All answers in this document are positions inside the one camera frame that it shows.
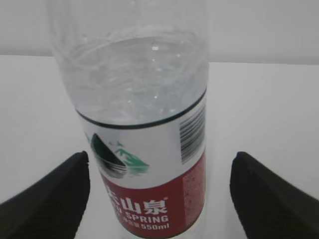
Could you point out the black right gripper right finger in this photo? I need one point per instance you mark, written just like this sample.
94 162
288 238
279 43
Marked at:
269 207

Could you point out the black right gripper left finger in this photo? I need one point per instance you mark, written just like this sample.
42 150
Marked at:
53 207

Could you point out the Nongfu Spring water bottle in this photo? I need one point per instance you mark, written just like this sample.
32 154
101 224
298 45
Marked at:
136 72

